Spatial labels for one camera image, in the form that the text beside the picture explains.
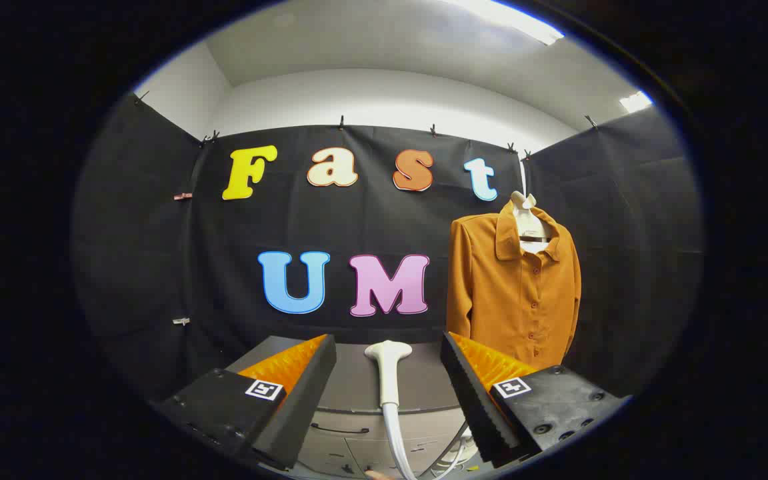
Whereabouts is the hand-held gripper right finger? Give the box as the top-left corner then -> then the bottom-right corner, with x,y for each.
440,331 -> 628,467

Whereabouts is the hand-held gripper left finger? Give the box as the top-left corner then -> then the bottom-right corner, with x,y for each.
151,333 -> 338,471

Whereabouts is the white garment steamer head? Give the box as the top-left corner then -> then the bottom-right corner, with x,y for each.
365,340 -> 413,407

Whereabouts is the orange button-up shirt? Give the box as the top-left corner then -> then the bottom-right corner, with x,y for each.
446,200 -> 583,371

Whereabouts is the white clothes hanger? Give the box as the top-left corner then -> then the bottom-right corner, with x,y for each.
509,190 -> 553,254

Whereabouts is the black backdrop cloth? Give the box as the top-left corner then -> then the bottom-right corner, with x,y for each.
71,93 -> 705,407

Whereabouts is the row of black cloth clips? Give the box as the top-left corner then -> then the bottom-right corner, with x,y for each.
134,90 -> 599,161

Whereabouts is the small ceiling light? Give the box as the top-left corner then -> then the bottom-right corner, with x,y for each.
619,91 -> 653,114

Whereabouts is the long ceiling light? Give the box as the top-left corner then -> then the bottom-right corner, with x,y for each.
444,0 -> 565,46

